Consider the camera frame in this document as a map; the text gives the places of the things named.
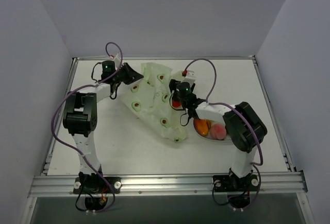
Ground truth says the red fake apple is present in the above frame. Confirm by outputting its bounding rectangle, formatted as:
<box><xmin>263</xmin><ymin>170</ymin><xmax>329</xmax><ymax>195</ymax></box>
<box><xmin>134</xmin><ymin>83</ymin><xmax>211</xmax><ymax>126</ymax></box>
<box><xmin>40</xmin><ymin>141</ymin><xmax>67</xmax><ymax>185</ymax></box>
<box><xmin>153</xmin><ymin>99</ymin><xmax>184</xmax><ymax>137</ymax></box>
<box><xmin>172</xmin><ymin>99</ymin><xmax>181</xmax><ymax>108</ymax></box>

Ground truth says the orange fake fruit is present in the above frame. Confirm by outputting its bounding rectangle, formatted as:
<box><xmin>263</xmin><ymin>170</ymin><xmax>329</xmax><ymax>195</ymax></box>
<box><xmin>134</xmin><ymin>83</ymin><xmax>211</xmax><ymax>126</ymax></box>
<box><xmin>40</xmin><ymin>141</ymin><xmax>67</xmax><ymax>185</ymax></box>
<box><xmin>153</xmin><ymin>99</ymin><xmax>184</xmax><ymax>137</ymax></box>
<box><xmin>193</xmin><ymin>119</ymin><xmax>209</xmax><ymax>136</ymax></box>

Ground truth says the pink fake peach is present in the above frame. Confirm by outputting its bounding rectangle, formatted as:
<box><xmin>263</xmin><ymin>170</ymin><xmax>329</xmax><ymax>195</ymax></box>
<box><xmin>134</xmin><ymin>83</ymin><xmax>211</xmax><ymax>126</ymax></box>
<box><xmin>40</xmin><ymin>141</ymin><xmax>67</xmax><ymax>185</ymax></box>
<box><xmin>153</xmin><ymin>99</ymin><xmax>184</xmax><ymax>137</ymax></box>
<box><xmin>209</xmin><ymin>124</ymin><xmax>227</xmax><ymax>140</ymax></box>

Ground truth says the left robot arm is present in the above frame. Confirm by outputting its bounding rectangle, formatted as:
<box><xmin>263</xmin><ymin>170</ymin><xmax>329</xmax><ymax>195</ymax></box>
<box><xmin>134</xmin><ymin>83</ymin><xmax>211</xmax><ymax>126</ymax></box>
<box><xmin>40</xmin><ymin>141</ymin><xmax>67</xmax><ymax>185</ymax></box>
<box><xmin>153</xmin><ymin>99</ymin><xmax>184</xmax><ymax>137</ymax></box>
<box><xmin>63</xmin><ymin>60</ymin><xmax>143</xmax><ymax>193</ymax></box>

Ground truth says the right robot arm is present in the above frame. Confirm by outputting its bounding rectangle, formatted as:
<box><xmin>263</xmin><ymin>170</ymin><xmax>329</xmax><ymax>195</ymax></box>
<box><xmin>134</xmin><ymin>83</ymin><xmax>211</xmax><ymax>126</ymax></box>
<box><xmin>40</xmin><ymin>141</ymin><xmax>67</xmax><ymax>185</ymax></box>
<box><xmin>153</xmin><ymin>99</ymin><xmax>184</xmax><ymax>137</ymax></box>
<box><xmin>169</xmin><ymin>80</ymin><xmax>268</xmax><ymax>189</ymax></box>

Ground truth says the white oval plate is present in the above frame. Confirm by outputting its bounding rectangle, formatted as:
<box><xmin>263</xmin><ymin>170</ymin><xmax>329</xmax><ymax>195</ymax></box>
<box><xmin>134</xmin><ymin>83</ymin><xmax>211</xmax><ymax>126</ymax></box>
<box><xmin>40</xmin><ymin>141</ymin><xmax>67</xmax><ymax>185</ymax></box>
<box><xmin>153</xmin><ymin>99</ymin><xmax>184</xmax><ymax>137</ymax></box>
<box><xmin>193</xmin><ymin>119</ymin><xmax>232</xmax><ymax>143</ymax></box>

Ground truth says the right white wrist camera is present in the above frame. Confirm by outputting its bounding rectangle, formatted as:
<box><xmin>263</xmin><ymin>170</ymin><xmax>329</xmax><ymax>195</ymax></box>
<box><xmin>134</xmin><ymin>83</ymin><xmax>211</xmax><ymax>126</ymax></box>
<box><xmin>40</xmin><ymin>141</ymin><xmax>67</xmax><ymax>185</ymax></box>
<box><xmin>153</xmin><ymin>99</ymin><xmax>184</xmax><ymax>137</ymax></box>
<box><xmin>182</xmin><ymin>70</ymin><xmax>196</xmax><ymax>85</ymax></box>

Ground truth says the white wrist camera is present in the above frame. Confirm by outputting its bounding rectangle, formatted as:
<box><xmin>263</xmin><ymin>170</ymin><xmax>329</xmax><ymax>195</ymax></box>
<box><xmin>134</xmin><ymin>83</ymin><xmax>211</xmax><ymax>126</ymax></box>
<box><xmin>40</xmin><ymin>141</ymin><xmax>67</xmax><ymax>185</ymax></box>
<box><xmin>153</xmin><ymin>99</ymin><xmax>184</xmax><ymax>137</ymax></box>
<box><xmin>111</xmin><ymin>53</ymin><xmax>123</xmax><ymax>68</ymax></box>
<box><xmin>182</xmin><ymin>70</ymin><xmax>196</xmax><ymax>85</ymax></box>

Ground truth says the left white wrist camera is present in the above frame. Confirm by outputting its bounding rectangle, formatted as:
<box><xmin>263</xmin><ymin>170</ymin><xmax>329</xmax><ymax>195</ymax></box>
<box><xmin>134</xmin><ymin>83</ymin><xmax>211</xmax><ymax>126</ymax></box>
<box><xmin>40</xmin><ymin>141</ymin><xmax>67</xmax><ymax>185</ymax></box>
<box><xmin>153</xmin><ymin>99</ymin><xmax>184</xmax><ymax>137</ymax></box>
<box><xmin>111</xmin><ymin>53</ymin><xmax>123</xmax><ymax>68</ymax></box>

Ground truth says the aluminium table edge frame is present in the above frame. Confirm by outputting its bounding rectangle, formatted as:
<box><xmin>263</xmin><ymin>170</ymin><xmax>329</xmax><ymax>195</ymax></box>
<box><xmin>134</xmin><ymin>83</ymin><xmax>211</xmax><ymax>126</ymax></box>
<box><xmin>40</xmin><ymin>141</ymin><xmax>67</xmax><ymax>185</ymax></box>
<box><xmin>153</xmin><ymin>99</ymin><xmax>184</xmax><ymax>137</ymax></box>
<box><xmin>41</xmin><ymin>55</ymin><xmax>297</xmax><ymax>176</ymax></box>

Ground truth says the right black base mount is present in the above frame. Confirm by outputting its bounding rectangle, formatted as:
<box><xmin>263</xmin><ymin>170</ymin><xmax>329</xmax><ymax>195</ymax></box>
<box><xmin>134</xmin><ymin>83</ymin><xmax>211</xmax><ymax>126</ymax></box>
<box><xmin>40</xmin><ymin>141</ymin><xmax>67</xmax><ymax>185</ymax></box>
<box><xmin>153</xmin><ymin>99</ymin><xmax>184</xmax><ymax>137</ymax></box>
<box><xmin>212</xmin><ymin>173</ymin><xmax>261</xmax><ymax>212</ymax></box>

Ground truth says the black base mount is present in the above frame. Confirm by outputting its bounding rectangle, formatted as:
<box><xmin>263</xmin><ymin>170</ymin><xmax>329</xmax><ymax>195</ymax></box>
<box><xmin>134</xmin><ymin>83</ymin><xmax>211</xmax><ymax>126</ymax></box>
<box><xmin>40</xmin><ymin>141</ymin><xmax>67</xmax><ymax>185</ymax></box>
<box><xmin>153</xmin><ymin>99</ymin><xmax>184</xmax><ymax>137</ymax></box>
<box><xmin>73</xmin><ymin>174</ymin><xmax>122</xmax><ymax>212</ymax></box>
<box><xmin>212</xmin><ymin>173</ymin><xmax>261</xmax><ymax>212</ymax></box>

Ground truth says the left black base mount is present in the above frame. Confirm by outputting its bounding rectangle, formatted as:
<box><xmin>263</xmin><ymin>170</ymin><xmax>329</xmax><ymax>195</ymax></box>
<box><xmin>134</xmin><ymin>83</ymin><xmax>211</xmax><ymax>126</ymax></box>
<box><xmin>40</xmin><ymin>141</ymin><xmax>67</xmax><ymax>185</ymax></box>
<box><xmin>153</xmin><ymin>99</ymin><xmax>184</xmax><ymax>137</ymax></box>
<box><xmin>73</xmin><ymin>174</ymin><xmax>122</xmax><ymax>212</ymax></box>

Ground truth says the aluminium front rail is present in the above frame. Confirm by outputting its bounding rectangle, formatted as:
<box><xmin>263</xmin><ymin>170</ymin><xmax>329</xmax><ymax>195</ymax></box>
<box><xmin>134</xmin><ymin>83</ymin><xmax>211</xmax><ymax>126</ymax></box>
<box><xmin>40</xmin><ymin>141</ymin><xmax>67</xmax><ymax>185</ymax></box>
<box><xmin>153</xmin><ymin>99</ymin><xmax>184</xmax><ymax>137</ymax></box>
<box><xmin>28</xmin><ymin>172</ymin><xmax>308</xmax><ymax>197</ymax></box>

